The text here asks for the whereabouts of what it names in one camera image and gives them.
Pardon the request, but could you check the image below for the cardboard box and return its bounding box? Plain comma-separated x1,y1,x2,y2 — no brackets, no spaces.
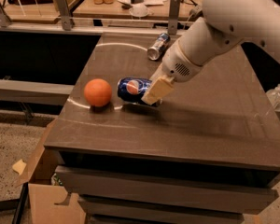
16,120,86,224

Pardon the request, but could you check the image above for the white power strip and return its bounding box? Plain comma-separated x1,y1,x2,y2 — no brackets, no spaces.
189,5,203,20

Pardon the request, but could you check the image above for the white face mask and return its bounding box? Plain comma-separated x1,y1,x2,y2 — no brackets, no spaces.
129,4,149,18

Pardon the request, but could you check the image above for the silver blue energy drink can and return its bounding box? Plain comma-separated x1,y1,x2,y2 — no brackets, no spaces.
147,33,171,61

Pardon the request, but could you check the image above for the grey drawer cabinet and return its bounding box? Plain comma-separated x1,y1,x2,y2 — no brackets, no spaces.
45,34,280,224

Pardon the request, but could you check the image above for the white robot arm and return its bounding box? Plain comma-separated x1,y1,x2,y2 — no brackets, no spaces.
142,0,280,105

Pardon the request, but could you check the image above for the blue pepsi can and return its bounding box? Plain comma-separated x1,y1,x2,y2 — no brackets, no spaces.
117,77,152,105

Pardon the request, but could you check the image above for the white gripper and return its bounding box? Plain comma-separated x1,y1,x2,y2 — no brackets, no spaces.
141,38,210,105

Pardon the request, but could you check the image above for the clear plastic bottle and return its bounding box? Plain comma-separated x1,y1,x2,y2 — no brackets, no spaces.
266,84,280,108

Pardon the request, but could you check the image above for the grey metal bracket right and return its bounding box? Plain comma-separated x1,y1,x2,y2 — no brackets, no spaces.
167,0,181,35

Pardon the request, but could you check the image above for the grey metal bracket middle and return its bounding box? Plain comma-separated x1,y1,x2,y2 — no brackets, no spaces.
56,0,73,31

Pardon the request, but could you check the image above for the orange fruit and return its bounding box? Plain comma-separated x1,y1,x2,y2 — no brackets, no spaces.
84,78,112,107

